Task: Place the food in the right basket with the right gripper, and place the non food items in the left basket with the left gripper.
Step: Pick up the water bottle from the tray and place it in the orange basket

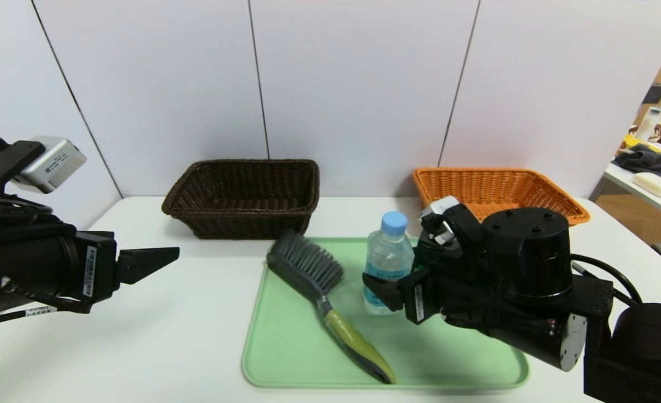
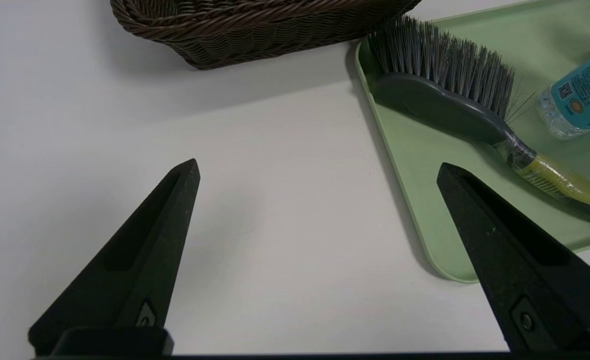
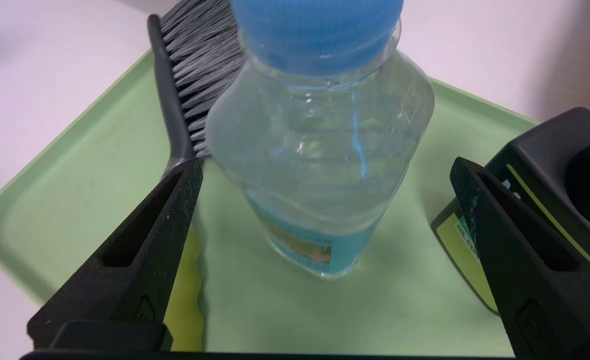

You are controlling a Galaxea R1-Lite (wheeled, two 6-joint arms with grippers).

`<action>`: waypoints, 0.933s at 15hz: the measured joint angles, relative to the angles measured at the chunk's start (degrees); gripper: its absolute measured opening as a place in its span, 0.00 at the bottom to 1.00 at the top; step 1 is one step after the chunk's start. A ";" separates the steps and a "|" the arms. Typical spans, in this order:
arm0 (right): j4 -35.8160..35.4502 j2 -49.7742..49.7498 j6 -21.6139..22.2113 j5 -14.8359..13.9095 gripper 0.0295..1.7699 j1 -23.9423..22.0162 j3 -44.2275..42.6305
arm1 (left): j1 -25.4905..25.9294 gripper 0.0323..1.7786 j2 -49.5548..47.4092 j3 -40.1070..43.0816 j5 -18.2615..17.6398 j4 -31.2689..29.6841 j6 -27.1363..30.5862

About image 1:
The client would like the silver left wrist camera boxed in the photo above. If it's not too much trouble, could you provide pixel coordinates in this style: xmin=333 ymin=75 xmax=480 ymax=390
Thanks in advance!
xmin=12 ymin=136 xmax=87 ymax=194

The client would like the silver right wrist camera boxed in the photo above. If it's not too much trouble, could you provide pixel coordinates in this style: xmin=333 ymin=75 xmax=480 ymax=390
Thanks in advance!
xmin=420 ymin=196 xmax=465 ymax=247

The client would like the light green plastic tray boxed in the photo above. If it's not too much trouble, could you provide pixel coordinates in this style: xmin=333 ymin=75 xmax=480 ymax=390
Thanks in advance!
xmin=241 ymin=237 xmax=530 ymax=390

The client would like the yellow background item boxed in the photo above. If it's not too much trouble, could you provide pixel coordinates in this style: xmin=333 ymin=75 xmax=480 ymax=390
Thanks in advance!
xmin=621 ymin=136 xmax=653 ymax=153

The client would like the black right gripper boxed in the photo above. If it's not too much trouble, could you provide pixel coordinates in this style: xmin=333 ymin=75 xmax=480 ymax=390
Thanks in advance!
xmin=362 ymin=264 xmax=476 ymax=326

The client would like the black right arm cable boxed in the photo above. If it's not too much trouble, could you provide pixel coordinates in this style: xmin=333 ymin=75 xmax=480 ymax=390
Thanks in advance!
xmin=570 ymin=254 xmax=644 ymax=306

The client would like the clear water bottle blue cap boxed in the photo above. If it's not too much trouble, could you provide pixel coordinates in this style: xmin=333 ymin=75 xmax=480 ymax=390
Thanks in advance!
xmin=363 ymin=211 xmax=415 ymax=316

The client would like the grey brush with green handle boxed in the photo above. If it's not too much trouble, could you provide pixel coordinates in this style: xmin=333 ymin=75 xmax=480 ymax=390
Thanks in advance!
xmin=266 ymin=231 xmax=397 ymax=385

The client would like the dark brown wicker basket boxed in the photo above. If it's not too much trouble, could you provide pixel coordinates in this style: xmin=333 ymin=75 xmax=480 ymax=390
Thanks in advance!
xmin=161 ymin=159 xmax=320 ymax=241

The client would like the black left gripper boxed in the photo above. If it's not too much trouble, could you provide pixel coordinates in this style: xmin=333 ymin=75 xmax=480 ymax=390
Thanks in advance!
xmin=0 ymin=230 xmax=180 ymax=316

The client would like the dark grey cloth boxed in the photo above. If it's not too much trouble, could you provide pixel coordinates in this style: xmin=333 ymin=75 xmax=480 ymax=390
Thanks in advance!
xmin=611 ymin=144 xmax=661 ymax=190

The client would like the thin black left wrist cable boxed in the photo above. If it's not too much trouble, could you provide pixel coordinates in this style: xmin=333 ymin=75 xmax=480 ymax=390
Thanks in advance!
xmin=0 ymin=302 xmax=93 ymax=332

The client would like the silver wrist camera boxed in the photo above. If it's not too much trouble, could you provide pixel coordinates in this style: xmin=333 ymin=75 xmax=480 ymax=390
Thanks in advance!
xmin=12 ymin=136 xmax=87 ymax=194
xmin=420 ymin=196 xmax=465 ymax=247

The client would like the white plastic bottle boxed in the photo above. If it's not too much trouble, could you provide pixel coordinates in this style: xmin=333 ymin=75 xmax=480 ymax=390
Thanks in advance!
xmin=634 ymin=106 xmax=660 ymax=143

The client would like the white soap block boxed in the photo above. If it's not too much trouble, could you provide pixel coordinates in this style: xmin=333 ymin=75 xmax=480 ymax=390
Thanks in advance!
xmin=630 ymin=172 xmax=661 ymax=198

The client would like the orange wicker basket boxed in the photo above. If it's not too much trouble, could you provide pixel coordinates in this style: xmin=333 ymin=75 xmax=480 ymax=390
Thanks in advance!
xmin=412 ymin=167 xmax=591 ymax=226

